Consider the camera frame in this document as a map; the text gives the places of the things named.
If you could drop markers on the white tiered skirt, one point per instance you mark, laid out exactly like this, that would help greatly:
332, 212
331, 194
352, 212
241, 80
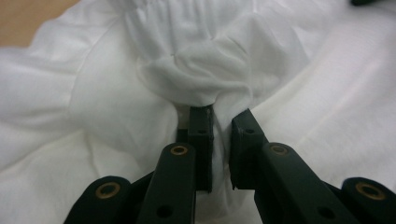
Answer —
124, 93

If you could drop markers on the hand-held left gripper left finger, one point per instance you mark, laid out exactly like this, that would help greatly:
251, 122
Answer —
202, 140

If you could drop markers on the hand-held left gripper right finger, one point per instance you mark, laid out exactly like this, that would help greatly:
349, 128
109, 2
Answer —
246, 149

